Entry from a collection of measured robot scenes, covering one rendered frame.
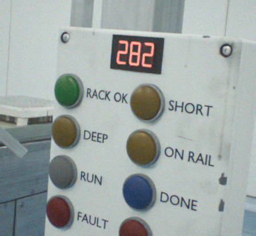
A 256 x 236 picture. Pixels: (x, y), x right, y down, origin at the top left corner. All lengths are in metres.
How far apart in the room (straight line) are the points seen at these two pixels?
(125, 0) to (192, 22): 3.93
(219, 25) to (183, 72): 3.93
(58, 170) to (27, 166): 0.93
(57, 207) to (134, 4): 0.20
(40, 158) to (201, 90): 1.06
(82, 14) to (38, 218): 0.77
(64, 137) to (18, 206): 1.03
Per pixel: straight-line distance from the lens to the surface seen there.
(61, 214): 0.48
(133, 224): 0.43
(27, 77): 5.48
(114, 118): 0.44
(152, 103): 0.41
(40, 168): 1.44
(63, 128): 0.46
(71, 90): 0.45
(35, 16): 5.43
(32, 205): 1.53
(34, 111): 1.41
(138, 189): 0.42
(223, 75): 0.39
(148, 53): 0.41
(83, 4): 1.96
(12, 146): 1.20
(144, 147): 0.41
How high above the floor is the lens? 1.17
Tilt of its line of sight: 7 degrees down
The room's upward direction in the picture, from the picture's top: 5 degrees clockwise
